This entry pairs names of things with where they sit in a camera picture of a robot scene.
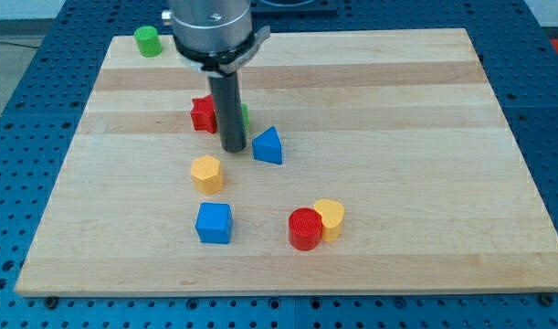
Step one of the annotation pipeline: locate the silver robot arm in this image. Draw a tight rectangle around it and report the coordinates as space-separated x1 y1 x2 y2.
162 0 270 78

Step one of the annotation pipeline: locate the green star block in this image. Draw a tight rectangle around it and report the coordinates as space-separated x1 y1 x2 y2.
241 103 249 130

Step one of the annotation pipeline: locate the red star block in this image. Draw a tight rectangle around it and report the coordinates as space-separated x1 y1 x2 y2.
190 95 217 133

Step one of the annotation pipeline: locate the blue triangle block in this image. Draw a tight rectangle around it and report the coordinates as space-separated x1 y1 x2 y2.
252 126 283 165

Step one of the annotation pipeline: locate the red cylinder block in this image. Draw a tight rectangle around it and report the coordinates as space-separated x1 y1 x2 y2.
288 207 322 251

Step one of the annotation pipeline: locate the yellow heart block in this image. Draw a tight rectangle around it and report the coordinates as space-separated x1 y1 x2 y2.
313 198 345 242

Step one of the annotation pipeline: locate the yellow hexagon block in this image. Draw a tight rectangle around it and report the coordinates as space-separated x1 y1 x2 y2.
190 155 224 195

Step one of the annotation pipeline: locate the blue cube block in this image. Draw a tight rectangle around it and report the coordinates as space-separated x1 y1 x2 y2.
195 203 234 244

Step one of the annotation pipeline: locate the wooden board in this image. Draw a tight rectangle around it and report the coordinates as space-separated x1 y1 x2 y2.
16 28 558 297

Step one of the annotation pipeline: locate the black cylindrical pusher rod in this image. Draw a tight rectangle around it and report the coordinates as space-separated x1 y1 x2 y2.
208 72 247 154

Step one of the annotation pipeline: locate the green cylinder block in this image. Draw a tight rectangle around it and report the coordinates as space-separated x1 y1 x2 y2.
133 26 163 58

